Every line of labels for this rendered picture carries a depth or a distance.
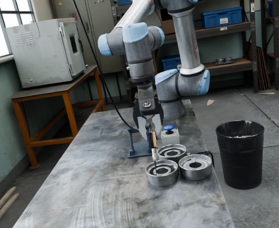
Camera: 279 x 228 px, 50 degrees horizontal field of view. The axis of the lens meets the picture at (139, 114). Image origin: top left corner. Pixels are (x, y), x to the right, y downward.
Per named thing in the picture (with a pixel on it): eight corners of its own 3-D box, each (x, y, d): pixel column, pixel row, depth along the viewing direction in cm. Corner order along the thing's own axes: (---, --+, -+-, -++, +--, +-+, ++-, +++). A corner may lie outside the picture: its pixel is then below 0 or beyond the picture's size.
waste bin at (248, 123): (273, 189, 212) (271, 134, 199) (225, 194, 216) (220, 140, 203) (258, 166, 244) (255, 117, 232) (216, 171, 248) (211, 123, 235)
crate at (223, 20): (236, 22, 449) (235, 7, 443) (243, 23, 413) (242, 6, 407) (201, 28, 455) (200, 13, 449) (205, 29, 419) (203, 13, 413)
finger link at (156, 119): (165, 132, 101) (158, 106, 98) (166, 139, 95) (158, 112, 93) (157, 134, 101) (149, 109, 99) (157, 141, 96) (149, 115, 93)
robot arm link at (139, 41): (152, 20, 89) (140, 23, 82) (157, 57, 93) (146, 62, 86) (128, 24, 93) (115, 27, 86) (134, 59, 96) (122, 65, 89)
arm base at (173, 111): (157, 112, 163) (154, 95, 160) (185, 108, 161) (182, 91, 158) (157, 122, 148) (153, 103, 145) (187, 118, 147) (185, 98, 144)
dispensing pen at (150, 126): (151, 175, 91) (145, 122, 96) (152, 176, 95) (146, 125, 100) (158, 174, 91) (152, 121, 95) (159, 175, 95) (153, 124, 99)
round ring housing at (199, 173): (219, 175, 93) (218, 163, 92) (189, 185, 90) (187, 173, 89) (202, 162, 102) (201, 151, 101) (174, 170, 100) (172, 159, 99)
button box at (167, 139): (180, 145, 118) (178, 134, 117) (162, 147, 119) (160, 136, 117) (179, 137, 126) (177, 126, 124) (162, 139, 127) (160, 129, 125)
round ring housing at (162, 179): (159, 192, 89) (157, 179, 88) (141, 179, 98) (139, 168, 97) (186, 178, 94) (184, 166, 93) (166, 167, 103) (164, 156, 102)
